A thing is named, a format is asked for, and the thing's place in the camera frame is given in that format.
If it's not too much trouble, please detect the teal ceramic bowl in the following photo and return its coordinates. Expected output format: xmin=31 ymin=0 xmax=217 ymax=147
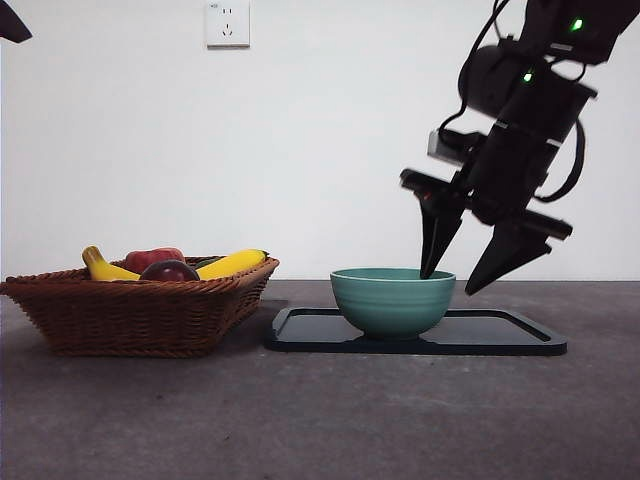
xmin=329 ymin=267 xmax=457 ymax=342

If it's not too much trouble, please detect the dark red plum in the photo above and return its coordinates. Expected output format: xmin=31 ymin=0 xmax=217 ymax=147
xmin=138 ymin=259 xmax=201 ymax=282

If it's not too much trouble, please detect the black rectangular tray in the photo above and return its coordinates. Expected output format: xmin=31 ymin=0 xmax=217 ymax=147
xmin=263 ymin=306 xmax=569 ymax=357

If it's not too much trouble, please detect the yellow banana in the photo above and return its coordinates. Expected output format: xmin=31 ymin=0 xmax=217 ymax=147
xmin=81 ymin=246 xmax=270 ymax=282

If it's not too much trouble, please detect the red apple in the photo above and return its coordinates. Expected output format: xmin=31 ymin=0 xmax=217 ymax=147
xmin=124 ymin=247 xmax=186 ymax=274

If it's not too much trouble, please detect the brown wicker basket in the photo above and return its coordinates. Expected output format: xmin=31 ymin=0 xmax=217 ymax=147
xmin=0 ymin=255 xmax=280 ymax=359

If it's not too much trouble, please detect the right arm braided cable sleeve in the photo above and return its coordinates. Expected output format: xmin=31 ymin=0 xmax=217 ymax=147
xmin=532 ymin=117 xmax=587 ymax=204

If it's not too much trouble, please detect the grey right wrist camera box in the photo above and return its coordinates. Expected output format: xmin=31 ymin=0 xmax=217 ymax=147
xmin=427 ymin=128 xmax=484 ymax=165

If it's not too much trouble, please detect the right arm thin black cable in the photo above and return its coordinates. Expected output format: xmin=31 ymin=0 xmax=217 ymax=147
xmin=437 ymin=0 xmax=509 ymax=134

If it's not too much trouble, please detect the white wall socket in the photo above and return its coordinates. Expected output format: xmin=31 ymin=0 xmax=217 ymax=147
xmin=206 ymin=1 xmax=251 ymax=50

